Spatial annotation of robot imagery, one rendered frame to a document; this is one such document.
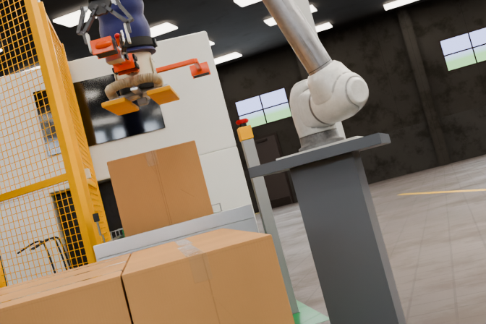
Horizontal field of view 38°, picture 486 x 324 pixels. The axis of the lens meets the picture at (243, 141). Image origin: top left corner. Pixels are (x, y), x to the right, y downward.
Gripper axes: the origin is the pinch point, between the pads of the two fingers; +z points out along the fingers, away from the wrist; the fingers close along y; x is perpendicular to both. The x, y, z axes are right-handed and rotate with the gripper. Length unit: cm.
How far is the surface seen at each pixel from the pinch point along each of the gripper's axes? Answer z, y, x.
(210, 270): 78, -20, 60
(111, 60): 3.2, 2.2, -9.3
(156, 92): 13.2, -7.0, -42.4
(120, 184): 44, 21, -68
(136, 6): -26, -7, -52
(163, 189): 51, 4, -71
